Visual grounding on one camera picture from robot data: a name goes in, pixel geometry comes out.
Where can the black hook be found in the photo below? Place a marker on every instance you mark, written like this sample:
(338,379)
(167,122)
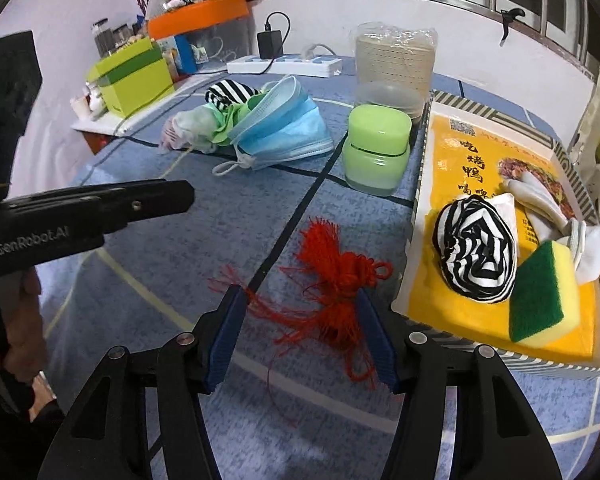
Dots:
(512,14)

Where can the white side table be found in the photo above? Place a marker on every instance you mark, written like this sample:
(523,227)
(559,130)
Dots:
(105,122)

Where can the blue checked blanket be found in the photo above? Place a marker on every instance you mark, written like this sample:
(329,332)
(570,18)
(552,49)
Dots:
(180,260)

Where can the row of glass jars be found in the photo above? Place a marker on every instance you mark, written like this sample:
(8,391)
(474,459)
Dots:
(112,37)

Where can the green yellow sponge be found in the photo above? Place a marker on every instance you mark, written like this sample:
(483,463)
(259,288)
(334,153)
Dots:
(540,300)

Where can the white sock with green toe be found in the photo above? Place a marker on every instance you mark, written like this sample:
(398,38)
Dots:
(192,125)

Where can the black white striped cloth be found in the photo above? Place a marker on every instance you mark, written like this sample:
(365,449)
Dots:
(475,250)

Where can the person's left hand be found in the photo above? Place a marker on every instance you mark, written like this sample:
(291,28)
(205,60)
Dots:
(30,320)

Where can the red tassel knot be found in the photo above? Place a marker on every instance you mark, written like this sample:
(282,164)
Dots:
(340,280)

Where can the blue white carton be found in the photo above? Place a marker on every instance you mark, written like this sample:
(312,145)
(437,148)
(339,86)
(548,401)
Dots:
(180,55)

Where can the blue face mask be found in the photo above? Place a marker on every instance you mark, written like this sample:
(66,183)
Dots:
(280,130)

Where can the white power strip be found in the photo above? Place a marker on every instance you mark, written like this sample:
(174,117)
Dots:
(290,65)

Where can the striped cardboard box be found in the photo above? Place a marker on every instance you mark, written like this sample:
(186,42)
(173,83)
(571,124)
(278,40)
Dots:
(555,363)

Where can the heart print curtain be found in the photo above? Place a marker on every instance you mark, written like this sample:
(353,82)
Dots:
(595,125)

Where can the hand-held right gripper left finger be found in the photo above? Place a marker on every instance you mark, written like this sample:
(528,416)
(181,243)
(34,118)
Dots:
(225,340)

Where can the light grey sock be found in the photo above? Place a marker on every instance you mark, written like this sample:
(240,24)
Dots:
(595,255)
(535,200)

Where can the black charger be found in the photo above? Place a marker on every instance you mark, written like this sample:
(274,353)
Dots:
(270,44)

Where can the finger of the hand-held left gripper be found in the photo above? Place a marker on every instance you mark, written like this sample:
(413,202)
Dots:
(150,202)

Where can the bagged stack of plastic containers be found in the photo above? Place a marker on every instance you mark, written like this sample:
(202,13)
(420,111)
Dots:
(395,60)

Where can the small white bottles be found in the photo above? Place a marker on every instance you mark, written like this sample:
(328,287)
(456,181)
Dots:
(92,102)

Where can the striped cloth with green trim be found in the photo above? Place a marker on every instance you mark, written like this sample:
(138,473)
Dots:
(230,91)

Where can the light green jar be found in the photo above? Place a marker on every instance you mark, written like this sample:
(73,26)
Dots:
(375,160)

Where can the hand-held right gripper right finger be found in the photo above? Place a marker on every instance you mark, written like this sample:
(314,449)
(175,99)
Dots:
(380,340)

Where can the lime green box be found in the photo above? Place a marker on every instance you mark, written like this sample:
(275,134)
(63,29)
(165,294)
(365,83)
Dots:
(135,85)

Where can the storage box with orange lid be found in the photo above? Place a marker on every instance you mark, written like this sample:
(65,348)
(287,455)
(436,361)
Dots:
(200,15)

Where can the clear lidded plastic container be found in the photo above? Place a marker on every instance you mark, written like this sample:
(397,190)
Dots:
(390,95)

